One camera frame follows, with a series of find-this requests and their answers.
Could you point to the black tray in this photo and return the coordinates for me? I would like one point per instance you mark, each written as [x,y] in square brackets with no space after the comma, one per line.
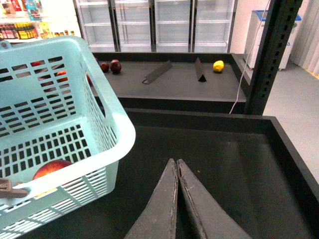
[178,89]
[247,164]

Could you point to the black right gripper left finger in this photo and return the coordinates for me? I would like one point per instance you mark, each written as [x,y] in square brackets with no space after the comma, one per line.
[158,219]

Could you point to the black perforated metal post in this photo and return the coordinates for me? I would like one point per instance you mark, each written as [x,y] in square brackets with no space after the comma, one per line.
[279,23]

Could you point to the bottles on white shelf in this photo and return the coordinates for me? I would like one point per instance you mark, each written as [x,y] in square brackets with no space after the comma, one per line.
[26,20]

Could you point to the light blue plastic basket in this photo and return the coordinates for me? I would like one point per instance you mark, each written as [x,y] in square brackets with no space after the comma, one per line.
[50,112]

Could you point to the glass door refrigerator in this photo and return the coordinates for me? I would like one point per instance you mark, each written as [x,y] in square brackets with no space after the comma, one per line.
[203,26]

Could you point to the yellow lemon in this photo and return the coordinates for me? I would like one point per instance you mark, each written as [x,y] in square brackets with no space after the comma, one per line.
[218,66]

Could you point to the black triangular divider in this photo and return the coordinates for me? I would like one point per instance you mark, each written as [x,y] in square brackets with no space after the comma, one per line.
[199,71]

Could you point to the black lower right tray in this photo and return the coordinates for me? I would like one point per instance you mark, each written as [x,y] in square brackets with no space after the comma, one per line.
[247,164]

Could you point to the black flat divider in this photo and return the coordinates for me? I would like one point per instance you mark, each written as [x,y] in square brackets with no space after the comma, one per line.
[152,76]

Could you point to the black upper right tray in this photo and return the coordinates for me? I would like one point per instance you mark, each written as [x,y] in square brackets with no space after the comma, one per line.
[178,89]

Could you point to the small dark red apple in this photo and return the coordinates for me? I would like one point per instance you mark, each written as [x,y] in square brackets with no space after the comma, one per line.
[105,67]

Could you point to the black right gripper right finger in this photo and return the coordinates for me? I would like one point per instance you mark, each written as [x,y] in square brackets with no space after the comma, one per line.
[207,217]

